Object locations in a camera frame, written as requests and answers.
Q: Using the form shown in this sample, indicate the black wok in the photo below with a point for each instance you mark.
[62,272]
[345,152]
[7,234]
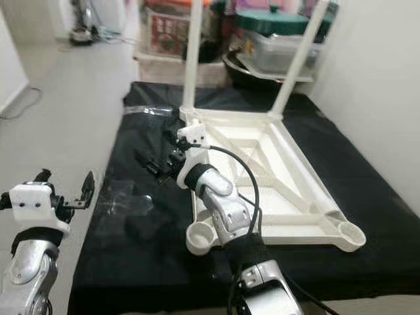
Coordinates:
[249,84]

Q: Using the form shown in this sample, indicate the dark framed board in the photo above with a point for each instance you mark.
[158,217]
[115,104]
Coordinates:
[321,16]

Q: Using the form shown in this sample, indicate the black tablecloth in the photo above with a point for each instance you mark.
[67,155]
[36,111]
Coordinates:
[125,275]

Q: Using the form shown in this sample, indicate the white plastic children table top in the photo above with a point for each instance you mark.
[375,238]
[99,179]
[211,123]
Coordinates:
[275,190]

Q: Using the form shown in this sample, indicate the dark plastic bag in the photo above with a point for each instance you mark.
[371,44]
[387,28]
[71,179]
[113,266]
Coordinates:
[213,39]

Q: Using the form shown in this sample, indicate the white plastic tray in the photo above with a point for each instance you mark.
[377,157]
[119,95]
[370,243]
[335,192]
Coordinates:
[269,75]

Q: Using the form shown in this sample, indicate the clear tape strip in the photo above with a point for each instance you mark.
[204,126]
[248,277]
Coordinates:
[147,111]

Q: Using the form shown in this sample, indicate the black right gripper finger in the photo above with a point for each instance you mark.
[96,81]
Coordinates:
[153,164]
[175,140]

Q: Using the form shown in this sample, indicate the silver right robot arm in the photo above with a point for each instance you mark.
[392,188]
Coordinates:
[230,210]

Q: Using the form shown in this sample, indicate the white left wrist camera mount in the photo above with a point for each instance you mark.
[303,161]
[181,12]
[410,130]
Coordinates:
[36,207]

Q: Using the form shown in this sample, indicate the clear tape cross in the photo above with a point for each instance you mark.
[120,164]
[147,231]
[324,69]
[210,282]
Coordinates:
[121,200]

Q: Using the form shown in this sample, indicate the clear plastic food container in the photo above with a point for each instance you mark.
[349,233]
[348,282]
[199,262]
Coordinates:
[275,51]

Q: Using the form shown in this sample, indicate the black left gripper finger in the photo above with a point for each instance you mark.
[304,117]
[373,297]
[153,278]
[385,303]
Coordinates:
[87,188]
[43,177]

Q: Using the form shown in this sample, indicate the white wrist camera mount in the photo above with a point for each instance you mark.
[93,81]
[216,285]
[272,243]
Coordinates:
[36,207]
[197,134]

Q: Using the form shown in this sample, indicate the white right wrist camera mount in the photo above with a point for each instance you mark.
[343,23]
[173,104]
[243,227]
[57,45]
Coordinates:
[197,134]

